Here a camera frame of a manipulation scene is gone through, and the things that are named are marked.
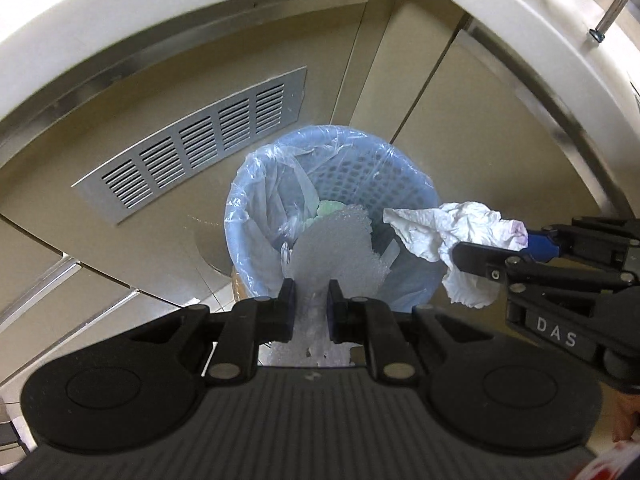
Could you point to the blue plastic wastebasket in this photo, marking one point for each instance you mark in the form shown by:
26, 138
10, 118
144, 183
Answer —
360, 170

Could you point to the steel dish rack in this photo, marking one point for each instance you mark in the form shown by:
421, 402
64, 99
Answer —
612, 10

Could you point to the silver cabinet vent grille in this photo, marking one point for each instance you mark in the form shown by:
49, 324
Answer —
200, 140

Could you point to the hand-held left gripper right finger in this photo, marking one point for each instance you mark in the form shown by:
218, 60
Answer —
337, 315

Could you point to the pale green foam piece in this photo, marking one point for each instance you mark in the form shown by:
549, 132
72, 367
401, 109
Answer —
327, 207

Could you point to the large white paper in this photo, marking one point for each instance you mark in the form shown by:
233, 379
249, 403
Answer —
430, 230

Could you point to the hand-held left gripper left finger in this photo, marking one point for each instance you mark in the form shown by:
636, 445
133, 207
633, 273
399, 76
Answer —
287, 310

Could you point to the white bubble wrap sheet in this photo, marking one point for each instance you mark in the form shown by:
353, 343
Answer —
335, 245

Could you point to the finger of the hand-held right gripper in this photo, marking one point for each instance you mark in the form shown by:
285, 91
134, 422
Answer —
480, 260
542, 245

